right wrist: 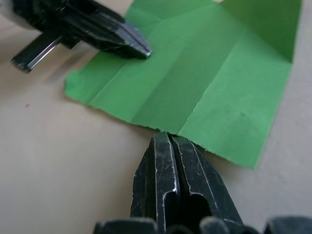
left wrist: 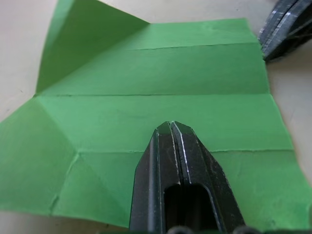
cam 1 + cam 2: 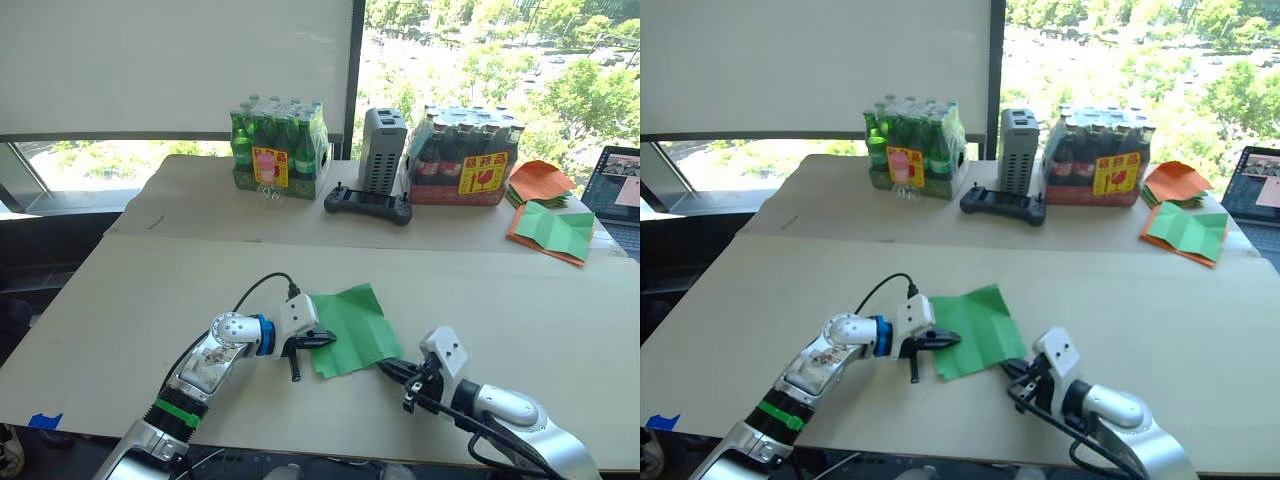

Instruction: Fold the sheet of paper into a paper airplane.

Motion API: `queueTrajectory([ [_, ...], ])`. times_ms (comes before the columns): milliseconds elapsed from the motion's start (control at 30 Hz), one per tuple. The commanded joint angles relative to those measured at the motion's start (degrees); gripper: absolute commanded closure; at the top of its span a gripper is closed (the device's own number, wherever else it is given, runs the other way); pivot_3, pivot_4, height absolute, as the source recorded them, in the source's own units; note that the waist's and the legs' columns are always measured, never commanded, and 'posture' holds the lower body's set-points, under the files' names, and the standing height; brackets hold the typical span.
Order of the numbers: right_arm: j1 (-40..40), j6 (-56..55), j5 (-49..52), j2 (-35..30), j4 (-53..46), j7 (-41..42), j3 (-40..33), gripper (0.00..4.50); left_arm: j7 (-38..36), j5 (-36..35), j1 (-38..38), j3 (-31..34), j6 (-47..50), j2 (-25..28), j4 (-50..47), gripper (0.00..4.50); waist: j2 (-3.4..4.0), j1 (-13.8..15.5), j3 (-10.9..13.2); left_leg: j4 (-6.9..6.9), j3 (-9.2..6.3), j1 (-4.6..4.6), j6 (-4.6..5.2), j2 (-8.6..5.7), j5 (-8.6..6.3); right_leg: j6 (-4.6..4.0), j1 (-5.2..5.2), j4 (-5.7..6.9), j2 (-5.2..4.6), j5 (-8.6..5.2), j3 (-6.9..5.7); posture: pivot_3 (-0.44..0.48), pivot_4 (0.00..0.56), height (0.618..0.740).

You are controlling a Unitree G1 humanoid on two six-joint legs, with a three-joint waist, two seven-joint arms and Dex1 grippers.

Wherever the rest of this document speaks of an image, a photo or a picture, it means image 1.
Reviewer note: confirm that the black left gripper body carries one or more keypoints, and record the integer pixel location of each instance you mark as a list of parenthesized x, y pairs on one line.
[(36, 52)]

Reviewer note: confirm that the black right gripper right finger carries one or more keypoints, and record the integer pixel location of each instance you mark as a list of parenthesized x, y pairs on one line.
[(200, 173)]

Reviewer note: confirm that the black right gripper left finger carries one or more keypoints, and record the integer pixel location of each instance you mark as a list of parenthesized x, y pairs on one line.
[(158, 175)]

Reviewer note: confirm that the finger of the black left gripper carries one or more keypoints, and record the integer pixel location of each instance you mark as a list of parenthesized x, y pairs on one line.
[(107, 17), (102, 39)]

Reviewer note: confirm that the green sheet of paper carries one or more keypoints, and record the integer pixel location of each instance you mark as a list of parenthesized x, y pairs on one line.
[(195, 85)]

